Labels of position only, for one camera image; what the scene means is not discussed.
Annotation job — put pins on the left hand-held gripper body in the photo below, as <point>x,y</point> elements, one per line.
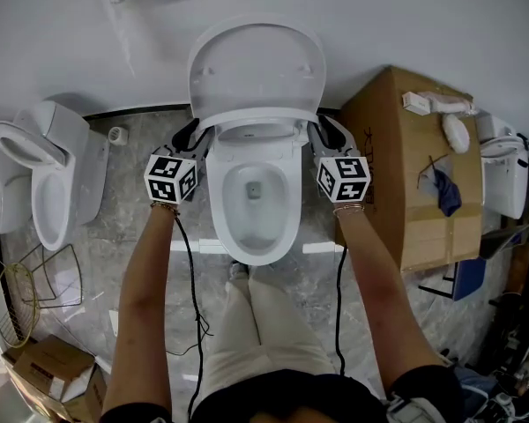
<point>169,176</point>

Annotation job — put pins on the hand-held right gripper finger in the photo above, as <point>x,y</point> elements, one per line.
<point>318,139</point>
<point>335,134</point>

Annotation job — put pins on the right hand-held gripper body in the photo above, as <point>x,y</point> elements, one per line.
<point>343,176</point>

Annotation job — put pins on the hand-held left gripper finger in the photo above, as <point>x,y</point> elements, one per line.
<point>186,134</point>
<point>205,143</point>

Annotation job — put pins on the white toilet bowl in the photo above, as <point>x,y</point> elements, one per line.
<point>220,218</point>

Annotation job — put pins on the white toilet seat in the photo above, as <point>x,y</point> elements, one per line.
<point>255,60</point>

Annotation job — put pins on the person's left forearm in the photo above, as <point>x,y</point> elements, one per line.
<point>143,280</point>

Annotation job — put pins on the person's right forearm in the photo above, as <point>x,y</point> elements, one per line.
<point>379,289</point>

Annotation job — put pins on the white toilet with open seat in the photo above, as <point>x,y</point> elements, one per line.
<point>77,179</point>

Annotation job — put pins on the white toilet with cistern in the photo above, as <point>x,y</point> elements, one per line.
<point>504,179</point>

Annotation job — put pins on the white toilet at picture edge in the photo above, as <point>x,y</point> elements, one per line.
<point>6,201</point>

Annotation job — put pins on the large cardboard box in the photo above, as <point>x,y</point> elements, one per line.
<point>392,183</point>

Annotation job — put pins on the white round floor drain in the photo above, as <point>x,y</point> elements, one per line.
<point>118,135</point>

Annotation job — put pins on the small white carton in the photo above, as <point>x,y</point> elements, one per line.
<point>415,102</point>

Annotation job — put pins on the blue cloth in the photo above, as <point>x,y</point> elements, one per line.
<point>447,192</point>

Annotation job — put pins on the person's grey shoe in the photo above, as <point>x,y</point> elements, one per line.
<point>238,270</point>

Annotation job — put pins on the white plastic pipe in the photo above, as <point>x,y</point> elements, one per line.
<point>449,103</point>

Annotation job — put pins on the white oval plastic part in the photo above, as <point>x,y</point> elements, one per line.
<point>456,132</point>

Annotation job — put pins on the white paper slip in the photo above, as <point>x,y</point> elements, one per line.
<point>114,322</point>

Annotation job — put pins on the blue folder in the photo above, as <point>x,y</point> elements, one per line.
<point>467,280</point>

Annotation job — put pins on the person's beige trousers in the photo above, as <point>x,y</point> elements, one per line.
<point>264,333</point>

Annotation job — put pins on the small open cardboard box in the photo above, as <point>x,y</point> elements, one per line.
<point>48,368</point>

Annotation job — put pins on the person's black shirt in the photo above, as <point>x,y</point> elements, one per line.
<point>282,397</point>

